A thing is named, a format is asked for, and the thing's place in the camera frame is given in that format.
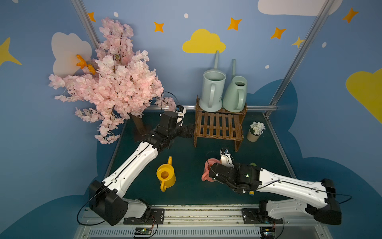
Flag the pink cherry blossom tree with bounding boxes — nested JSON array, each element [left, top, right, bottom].
[[49, 18, 176, 144]]

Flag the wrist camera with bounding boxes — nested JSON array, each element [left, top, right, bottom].
[[220, 148, 234, 167], [175, 105, 187, 126]]

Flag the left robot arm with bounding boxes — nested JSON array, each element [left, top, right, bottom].
[[87, 106, 194, 226]]

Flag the aluminium front rail frame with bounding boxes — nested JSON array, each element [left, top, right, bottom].
[[74, 204, 332, 239]]

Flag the white flowers in pot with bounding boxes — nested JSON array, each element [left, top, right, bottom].
[[247, 121, 266, 142]]

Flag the orange butterfly decoration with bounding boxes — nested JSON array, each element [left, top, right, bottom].
[[76, 54, 96, 75]]

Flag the mint green watering can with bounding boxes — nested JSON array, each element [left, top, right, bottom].
[[223, 59, 248, 113]]

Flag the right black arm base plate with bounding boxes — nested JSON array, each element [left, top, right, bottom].
[[241, 208, 283, 225]]

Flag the yellow watering can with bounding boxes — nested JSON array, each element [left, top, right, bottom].
[[156, 156, 176, 192]]

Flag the pale blue watering can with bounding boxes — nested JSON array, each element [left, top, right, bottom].
[[199, 51, 226, 112]]

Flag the green yellow garden trowel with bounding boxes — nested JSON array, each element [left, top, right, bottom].
[[249, 162, 257, 196]]

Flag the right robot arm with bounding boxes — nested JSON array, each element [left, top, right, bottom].
[[209, 163, 342, 225]]

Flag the circuit board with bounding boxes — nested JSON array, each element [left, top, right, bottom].
[[260, 227, 276, 239], [134, 227, 153, 237]]

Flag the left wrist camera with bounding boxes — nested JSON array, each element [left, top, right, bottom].
[[175, 105, 187, 126]]

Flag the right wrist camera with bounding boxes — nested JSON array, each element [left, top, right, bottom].
[[220, 148, 234, 167]]

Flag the pink watering can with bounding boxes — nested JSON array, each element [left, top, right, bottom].
[[202, 158, 221, 182]]

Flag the brown wooden slatted shelf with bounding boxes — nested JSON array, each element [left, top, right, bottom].
[[194, 97, 248, 152]]

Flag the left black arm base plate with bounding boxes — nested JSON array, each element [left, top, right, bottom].
[[123, 208, 165, 225]]

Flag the left circuit board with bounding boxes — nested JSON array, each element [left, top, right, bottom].
[[134, 227, 153, 237]]

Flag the right circuit board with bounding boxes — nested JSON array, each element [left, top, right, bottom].
[[260, 227, 276, 239]]

